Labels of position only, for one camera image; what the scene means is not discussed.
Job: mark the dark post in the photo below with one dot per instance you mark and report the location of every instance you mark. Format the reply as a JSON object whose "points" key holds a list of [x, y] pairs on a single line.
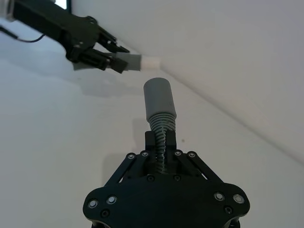
{"points": [[68, 6]]}

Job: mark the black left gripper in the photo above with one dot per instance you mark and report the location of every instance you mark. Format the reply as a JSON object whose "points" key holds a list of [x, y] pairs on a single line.
{"points": [[66, 28]]}

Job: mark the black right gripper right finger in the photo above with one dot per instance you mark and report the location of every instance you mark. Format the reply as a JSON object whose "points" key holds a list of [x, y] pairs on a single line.
{"points": [[187, 164]]}

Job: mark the grey tube with white tip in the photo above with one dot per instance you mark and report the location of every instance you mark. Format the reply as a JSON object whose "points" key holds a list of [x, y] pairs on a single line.
{"points": [[135, 62]]}

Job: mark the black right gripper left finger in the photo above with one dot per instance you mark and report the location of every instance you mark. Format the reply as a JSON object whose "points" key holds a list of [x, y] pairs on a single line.
{"points": [[139, 164]]}

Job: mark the white table cloth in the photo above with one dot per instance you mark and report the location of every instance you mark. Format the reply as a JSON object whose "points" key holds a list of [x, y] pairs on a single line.
{"points": [[59, 133]]}

